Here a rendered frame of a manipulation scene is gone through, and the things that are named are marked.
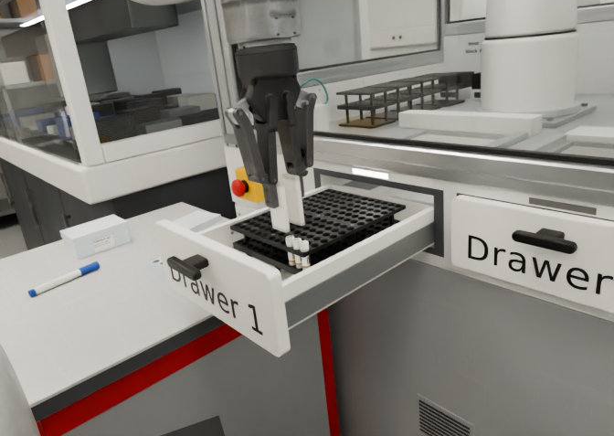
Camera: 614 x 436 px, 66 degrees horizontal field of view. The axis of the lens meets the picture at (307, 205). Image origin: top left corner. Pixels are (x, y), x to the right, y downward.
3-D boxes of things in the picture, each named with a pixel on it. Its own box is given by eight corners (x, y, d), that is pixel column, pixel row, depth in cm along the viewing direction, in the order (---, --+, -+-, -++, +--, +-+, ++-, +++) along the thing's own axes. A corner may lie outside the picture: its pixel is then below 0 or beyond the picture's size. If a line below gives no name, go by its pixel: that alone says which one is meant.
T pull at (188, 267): (195, 282, 58) (193, 272, 57) (166, 266, 63) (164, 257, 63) (219, 271, 60) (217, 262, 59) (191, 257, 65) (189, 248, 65)
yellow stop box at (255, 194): (254, 205, 103) (249, 173, 101) (236, 199, 108) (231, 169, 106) (272, 198, 106) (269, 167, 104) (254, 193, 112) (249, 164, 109)
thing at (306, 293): (281, 335, 57) (275, 291, 55) (180, 275, 75) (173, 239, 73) (460, 229, 81) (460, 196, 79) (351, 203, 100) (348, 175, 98)
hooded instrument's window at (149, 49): (81, 167, 128) (33, -16, 113) (-24, 128, 257) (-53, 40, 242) (362, 101, 197) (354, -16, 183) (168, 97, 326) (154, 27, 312)
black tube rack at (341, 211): (308, 296, 64) (302, 253, 62) (236, 261, 77) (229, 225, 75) (407, 241, 78) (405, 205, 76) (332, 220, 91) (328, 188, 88)
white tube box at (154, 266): (179, 287, 87) (175, 269, 86) (149, 279, 92) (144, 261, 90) (224, 259, 97) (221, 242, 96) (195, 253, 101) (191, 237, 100)
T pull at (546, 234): (574, 256, 54) (575, 245, 54) (510, 240, 60) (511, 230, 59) (585, 245, 57) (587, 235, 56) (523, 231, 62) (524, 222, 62)
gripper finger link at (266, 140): (279, 94, 57) (269, 94, 56) (281, 185, 60) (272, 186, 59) (259, 94, 60) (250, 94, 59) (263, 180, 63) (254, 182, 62)
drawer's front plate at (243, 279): (280, 359, 55) (268, 275, 51) (167, 284, 76) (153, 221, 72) (291, 352, 56) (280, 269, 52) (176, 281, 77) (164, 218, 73)
